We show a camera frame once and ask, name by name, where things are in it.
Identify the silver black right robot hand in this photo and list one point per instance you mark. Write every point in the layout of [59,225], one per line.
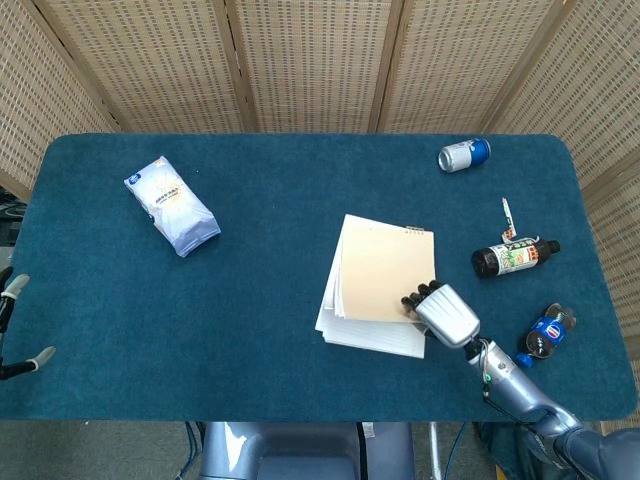
[447,315]

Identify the black grey-tipped left robot hand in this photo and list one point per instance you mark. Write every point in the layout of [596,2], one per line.
[15,290]

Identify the white notepad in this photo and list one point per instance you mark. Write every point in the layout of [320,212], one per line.
[380,280]

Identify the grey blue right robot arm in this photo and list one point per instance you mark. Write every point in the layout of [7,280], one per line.
[520,395]

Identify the dark sauce bottle printed label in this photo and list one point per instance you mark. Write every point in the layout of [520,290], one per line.
[510,257]

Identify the small cola bottle blue label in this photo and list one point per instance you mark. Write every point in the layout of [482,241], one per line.
[547,332]

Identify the white metal table leg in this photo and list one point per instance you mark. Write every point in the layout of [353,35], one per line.
[435,450]

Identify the blue white drink can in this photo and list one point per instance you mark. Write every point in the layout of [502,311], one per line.
[462,155]

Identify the yellow floor tape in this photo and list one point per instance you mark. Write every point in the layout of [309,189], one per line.
[499,472]

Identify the white snack bag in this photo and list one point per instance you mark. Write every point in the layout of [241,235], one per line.
[172,207]

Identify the woven bamboo screen panel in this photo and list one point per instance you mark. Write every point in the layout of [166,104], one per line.
[460,65]
[590,95]
[35,95]
[312,65]
[150,65]

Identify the blue carpet table mat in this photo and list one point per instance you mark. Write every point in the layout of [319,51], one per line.
[225,320]

